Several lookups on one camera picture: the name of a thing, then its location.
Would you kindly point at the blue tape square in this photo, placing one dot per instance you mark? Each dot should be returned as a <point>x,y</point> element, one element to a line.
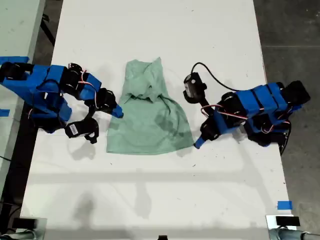
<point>285,205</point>

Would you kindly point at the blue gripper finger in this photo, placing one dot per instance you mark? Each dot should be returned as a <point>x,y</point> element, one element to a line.
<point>198,142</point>
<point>120,111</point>
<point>201,143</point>
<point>115,113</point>

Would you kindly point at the pale side table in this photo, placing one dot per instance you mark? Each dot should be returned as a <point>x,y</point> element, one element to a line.
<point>17,30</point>

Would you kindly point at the pale green T-shirt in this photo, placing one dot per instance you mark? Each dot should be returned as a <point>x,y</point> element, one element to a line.
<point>150,130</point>

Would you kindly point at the long blue tape strip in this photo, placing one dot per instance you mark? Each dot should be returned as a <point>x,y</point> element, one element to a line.
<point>13,59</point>

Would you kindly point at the tiny black block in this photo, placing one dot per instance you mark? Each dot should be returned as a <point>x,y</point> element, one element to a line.
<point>162,237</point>

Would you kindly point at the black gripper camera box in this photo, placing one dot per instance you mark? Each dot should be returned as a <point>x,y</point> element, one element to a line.
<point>193,86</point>
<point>80,128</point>

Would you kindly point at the small black box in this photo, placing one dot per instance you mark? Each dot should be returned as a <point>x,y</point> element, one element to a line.
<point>287,221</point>
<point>23,223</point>

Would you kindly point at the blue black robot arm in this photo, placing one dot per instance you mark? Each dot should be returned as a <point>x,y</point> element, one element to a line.
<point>25,82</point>
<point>262,97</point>

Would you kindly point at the black metal strut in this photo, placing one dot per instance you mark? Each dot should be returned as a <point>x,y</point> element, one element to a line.
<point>48,31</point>

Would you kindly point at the black camera stalk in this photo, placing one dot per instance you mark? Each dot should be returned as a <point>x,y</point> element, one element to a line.
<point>90,113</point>
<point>205,103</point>

